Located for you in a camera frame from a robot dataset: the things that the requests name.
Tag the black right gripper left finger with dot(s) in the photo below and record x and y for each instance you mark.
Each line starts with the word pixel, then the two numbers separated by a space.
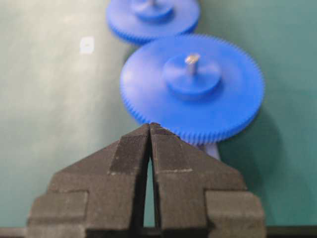
pixel 100 196

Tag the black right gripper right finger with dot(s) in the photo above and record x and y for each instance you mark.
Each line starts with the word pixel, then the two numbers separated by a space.
pixel 198 196

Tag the small blue plastic gear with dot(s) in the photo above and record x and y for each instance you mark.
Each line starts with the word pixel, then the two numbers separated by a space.
pixel 141 21

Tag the large blue plastic gear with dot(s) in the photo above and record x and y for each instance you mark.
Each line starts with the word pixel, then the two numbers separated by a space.
pixel 217 103

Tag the silver shaft under large gear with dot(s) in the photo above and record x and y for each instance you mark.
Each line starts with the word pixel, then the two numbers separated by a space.
pixel 191 62

